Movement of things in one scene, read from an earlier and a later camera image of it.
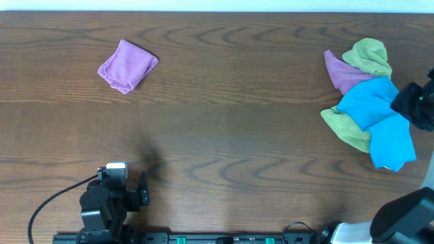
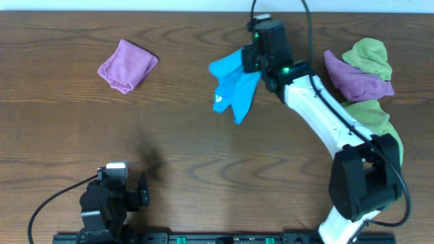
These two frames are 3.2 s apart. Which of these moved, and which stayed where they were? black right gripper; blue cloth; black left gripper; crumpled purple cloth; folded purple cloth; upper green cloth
Moved: blue cloth; black right gripper
Stayed: upper green cloth; folded purple cloth; black left gripper; crumpled purple cloth
